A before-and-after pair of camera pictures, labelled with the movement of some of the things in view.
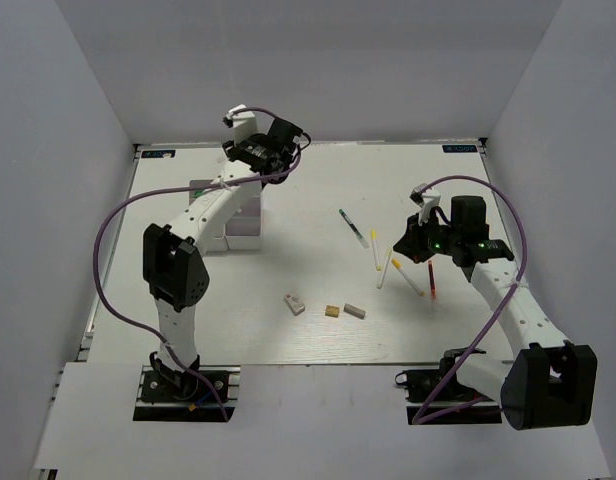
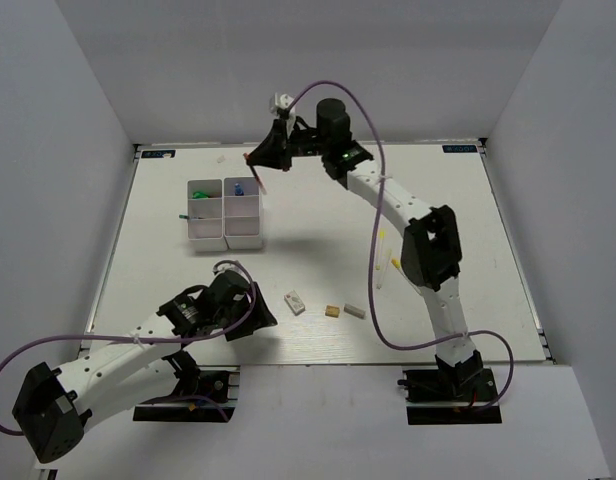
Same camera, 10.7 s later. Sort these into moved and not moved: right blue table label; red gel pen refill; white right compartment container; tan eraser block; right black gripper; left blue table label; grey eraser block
Moved: red gel pen refill; right black gripper
Not moved: white right compartment container; tan eraser block; right blue table label; left blue table label; grey eraser block
